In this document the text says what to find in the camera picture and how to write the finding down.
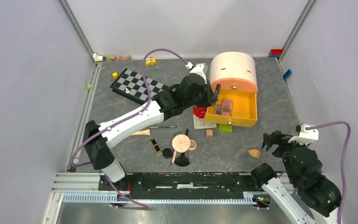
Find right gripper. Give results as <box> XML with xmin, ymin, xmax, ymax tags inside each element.
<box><xmin>261</xmin><ymin>128</ymin><xmax>310</xmax><ymax>183</ymax></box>

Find black mascara tube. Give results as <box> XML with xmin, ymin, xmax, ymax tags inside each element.
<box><xmin>214</xmin><ymin>84</ymin><xmax>221</xmax><ymax>97</ymax></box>

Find colourful eyeshadow palette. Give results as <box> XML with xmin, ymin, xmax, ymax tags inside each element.
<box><xmin>215</xmin><ymin>102</ymin><xmax>223</xmax><ymax>115</ymax></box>

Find pink blush palette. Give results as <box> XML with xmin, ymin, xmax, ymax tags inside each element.
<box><xmin>221</xmin><ymin>99</ymin><xmax>233</xmax><ymax>117</ymax></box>

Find round drawer organizer box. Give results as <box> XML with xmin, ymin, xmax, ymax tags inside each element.
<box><xmin>205</xmin><ymin>52</ymin><xmax>258</xmax><ymax>127</ymax></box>

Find round pink powder compact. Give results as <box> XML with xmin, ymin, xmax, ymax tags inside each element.
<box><xmin>172</xmin><ymin>134</ymin><xmax>197</xmax><ymax>153</ymax></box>

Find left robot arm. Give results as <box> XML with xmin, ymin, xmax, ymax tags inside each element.
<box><xmin>82</xmin><ymin>63</ymin><xmax>218</xmax><ymax>190</ymax></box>

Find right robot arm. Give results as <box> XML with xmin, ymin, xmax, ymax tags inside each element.
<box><xmin>250</xmin><ymin>124</ymin><xmax>343</xmax><ymax>224</ymax></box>

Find orange makeup sponge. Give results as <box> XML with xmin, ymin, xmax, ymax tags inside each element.
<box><xmin>248</xmin><ymin>148</ymin><xmax>261</xmax><ymax>159</ymax></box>

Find black makeup brush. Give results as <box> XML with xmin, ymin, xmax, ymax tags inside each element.
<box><xmin>175</xmin><ymin>129</ymin><xmax>190</xmax><ymax>167</ymax></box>

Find red plastic arch toy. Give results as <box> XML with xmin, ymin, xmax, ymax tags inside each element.
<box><xmin>193</xmin><ymin>106</ymin><xmax>207</xmax><ymax>119</ymax></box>

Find green lego brick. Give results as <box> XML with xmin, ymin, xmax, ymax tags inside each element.
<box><xmin>219</xmin><ymin>124</ymin><xmax>233</xmax><ymax>133</ymax></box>

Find small wooden cube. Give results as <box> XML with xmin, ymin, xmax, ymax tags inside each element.
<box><xmin>206</xmin><ymin>129</ymin><xmax>213</xmax><ymax>137</ymax></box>

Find black eyeliner pencil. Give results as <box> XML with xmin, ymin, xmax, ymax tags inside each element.
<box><xmin>148</xmin><ymin>125</ymin><xmax>177</xmax><ymax>129</ymax></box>

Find yellow toy block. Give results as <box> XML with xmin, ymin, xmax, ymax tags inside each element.
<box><xmin>145</xmin><ymin>57</ymin><xmax>157</xmax><ymax>66</ymax></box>

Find small black round jar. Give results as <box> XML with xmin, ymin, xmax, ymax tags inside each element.
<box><xmin>162</xmin><ymin>148</ymin><xmax>173</xmax><ymax>159</ymax></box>

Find beige concealer tube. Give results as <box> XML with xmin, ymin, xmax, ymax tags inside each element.
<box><xmin>131</xmin><ymin>129</ymin><xmax>151</xmax><ymax>136</ymax></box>

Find black gold lipstick case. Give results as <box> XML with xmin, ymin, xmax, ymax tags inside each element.
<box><xmin>151</xmin><ymin>138</ymin><xmax>161</xmax><ymax>154</ymax></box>

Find red blue blocks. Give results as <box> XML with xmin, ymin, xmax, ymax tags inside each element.
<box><xmin>268</xmin><ymin>49</ymin><xmax>283</xmax><ymax>58</ymax></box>

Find black white chessboard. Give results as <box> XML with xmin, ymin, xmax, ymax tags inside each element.
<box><xmin>110</xmin><ymin>68</ymin><xmax>170</xmax><ymax>106</ymax></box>

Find yellow cube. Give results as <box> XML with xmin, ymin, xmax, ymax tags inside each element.
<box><xmin>112</xmin><ymin>72</ymin><xmax>118</xmax><ymax>79</ymax></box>

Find wooden arch block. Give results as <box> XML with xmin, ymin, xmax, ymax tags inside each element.
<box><xmin>118</xmin><ymin>55</ymin><xmax>132</xmax><ymax>61</ymax></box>

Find blue block by wall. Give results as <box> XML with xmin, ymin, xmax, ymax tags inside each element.
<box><xmin>282</xmin><ymin>69</ymin><xmax>292</xmax><ymax>81</ymax></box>

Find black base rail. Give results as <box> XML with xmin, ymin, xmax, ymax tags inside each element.
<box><xmin>115</xmin><ymin>172</ymin><xmax>263</xmax><ymax>200</ymax></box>

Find white corner bracket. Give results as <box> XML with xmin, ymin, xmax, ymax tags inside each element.
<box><xmin>92</xmin><ymin>53</ymin><xmax>104</xmax><ymax>63</ymax></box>

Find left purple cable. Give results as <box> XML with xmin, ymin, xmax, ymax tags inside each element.
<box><xmin>69</xmin><ymin>48</ymin><xmax>193</xmax><ymax>210</ymax></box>

